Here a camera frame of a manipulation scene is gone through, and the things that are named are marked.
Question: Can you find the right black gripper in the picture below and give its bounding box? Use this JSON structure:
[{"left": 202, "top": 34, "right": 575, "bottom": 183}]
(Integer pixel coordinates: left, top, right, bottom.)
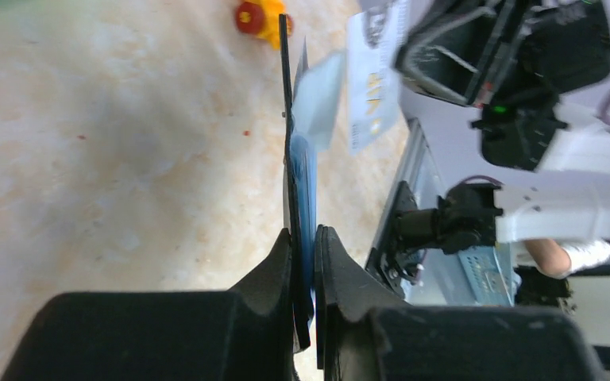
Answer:
[{"left": 396, "top": 1, "right": 610, "bottom": 171}]

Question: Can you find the white credit card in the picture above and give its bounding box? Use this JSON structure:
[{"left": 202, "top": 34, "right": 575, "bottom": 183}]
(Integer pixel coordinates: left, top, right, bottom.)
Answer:
[{"left": 346, "top": 1, "right": 410, "bottom": 154}]

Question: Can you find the yellow toy block car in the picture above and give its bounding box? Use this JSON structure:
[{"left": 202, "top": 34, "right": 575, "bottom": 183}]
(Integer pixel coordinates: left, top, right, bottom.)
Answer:
[{"left": 234, "top": 0, "right": 293, "bottom": 50}]

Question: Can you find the person's forearm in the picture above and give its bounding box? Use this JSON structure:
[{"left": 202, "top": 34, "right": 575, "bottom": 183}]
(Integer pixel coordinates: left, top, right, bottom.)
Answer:
[{"left": 511, "top": 238, "right": 610, "bottom": 279}]

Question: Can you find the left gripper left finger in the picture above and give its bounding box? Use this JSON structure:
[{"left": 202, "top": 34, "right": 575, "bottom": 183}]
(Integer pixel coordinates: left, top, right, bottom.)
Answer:
[{"left": 2, "top": 230, "right": 293, "bottom": 380}]

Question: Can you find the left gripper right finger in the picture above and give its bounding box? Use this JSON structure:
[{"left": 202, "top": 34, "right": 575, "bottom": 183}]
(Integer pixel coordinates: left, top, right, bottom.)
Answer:
[{"left": 315, "top": 225, "right": 607, "bottom": 380}]

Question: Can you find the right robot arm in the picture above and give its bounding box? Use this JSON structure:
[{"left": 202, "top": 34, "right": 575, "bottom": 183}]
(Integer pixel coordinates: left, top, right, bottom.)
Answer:
[{"left": 395, "top": 1, "right": 610, "bottom": 253}]

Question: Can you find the black leather card holder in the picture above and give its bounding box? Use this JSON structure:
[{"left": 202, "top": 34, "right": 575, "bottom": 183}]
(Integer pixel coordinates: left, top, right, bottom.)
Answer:
[{"left": 277, "top": 13, "right": 348, "bottom": 353}]

